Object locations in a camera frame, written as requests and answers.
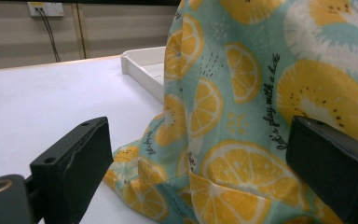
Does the lemon print fabric bag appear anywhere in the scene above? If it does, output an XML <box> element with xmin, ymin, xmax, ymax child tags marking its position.
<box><xmin>102</xmin><ymin>0</ymin><xmax>358</xmax><ymax>224</ymax></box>

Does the white plastic tray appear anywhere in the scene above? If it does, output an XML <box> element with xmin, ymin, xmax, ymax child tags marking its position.
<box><xmin>119</xmin><ymin>46</ymin><xmax>167</xmax><ymax>104</ymax></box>

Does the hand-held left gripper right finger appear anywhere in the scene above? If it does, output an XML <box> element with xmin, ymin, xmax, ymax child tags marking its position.
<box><xmin>285</xmin><ymin>115</ymin><xmax>358</xmax><ymax>224</ymax></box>

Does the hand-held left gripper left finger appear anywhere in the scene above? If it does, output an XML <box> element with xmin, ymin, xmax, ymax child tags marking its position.
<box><xmin>29</xmin><ymin>116</ymin><xmax>115</xmax><ymax>224</ymax></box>

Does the white wall socket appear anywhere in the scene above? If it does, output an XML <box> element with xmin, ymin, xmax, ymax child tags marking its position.
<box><xmin>27</xmin><ymin>1</ymin><xmax>65</xmax><ymax>18</ymax></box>

